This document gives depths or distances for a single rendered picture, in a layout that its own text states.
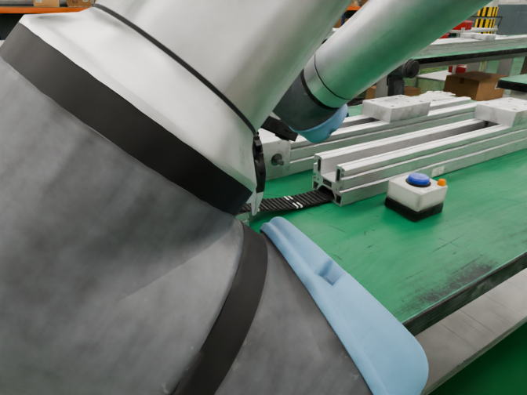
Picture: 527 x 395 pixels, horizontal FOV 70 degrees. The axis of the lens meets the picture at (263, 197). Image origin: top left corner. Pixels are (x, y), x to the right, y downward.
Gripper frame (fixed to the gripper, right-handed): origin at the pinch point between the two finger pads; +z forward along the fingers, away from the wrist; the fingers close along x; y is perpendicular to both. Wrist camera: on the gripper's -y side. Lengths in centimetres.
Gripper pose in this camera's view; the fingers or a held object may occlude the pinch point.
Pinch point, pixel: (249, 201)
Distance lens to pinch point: 72.3
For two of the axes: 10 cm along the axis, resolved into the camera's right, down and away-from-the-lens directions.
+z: 0.0, 8.9, 4.5
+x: 5.1, 3.9, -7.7
